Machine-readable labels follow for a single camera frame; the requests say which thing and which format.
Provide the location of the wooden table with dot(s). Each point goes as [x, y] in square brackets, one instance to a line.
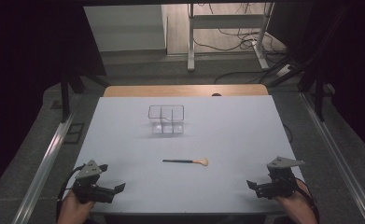
[171, 90]

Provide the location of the black metal stand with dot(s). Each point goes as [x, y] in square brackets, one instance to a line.
[65, 93]
[318, 93]

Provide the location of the person's right hand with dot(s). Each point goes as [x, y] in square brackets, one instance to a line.
[298, 208]

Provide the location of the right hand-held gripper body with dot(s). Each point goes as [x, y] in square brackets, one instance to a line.
[279, 186]

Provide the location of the black floor plate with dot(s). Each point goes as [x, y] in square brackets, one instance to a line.
[74, 133]

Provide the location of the person's left hand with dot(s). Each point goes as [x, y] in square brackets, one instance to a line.
[72, 208]

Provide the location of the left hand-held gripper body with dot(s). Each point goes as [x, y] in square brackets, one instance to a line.
[88, 186]

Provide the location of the clear acrylic organizer box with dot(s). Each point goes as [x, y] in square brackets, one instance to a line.
[167, 123]

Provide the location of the white partition panel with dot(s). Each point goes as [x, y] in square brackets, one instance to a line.
[124, 28]

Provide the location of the black curtain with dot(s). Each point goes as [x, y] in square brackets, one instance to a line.
[30, 77]
[351, 62]

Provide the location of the white metal desk frame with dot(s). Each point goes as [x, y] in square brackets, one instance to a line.
[227, 21]

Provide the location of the white power strip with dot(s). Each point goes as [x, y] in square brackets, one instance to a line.
[284, 70]

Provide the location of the aluminium rail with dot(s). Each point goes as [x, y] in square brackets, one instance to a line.
[339, 155]
[43, 168]

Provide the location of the white table board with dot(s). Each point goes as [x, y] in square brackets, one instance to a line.
[233, 140]

